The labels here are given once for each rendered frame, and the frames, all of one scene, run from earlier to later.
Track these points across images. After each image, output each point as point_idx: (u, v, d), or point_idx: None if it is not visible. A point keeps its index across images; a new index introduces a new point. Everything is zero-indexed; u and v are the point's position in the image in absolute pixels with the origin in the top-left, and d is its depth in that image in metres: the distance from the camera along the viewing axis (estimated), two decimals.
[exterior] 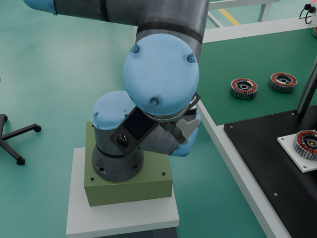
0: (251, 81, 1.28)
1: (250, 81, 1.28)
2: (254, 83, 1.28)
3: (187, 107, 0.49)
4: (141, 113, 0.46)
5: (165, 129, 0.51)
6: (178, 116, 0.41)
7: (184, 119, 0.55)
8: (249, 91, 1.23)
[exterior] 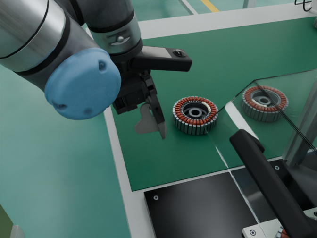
0: (209, 103, 0.74)
1: (207, 103, 0.75)
2: (214, 106, 0.74)
3: None
4: (148, 53, 0.51)
5: None
6: None
7: None
8: (202, 122, 0.69)
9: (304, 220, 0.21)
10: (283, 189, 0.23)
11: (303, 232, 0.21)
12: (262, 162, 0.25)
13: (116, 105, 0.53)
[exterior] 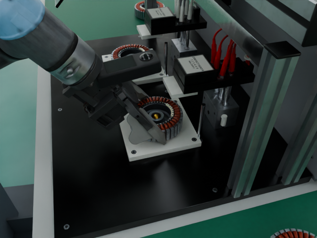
0: (174, 106, 0.63)
1: (172, 106, 0.63)
2: (179, 109, 0.63)
3: None
4: (112, 68, 0.51)
5: None
6: None
7: None
8: (159, 127, 0.58)
9: None
10: None
11: None
12: None
13: (102, 123, 0.55)
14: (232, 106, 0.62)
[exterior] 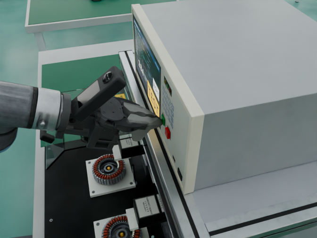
0: None
1: None
2: (139, 229, 0.84)
3: None
4: (82, 101, 0.54)
5: None
6: None
7: None
8: None
9: (43, 133, 0.77)
10: None
11: (41, 136, 0.77)
12: None
13: (103, 146, 0.59)
14: None
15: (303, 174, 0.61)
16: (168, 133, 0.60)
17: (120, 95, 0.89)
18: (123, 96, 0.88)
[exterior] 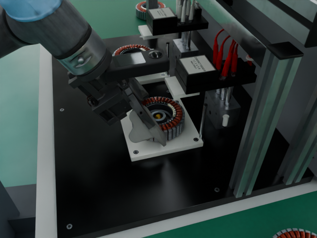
0: (176, 106, 0.63)
1: (174, 106, 0.64)
2: (181, 109, 0.63)
3: None
4: (121, 63, 0.51)
5: None
6: None
7: None
8: (161, 127, 0.58)
9: None
10: None
11: None
12: None
13: (104, 118, 0.55)
14: (234, 106, 0.62)
15: None
16: None
17: None
18: None
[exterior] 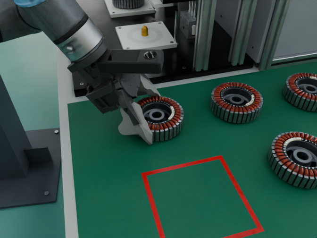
0: (177, 110, 0.62)
1: (176, 110, 0.62)
2: (181, 115, 0.61)
3: None
4: (115, 57, 0.53)
5: None
6: None
7: None
8: (149, 126, 0.58)
9: None
10: None
11: None
12: None
13: (98, 105, 0.58)
14: None
15: None
16: None
17: None
18: None
